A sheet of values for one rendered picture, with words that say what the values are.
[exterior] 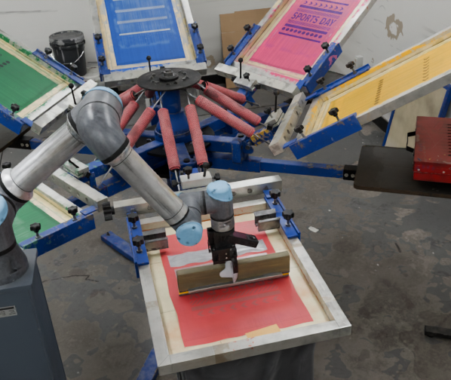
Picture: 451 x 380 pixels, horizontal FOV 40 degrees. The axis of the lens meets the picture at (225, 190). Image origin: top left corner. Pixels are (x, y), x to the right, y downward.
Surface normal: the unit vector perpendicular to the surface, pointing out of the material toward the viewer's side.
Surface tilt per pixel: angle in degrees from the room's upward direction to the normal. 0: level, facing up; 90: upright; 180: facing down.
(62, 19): 90
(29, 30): 90
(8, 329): 90
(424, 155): 0
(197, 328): 0
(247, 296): 0
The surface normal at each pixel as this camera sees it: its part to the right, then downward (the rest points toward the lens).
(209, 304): -0.05, -0.86
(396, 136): -0.96, 0.00
